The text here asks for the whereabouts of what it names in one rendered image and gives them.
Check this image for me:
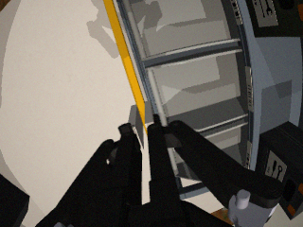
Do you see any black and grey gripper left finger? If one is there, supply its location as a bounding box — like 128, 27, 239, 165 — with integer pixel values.
35, 104, 144, 227

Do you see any yellow bar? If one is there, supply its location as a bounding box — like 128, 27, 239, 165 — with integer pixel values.
103, 0, 147, 134

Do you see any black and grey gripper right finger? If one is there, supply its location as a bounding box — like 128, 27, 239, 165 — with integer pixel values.
144, 100, 284, 227

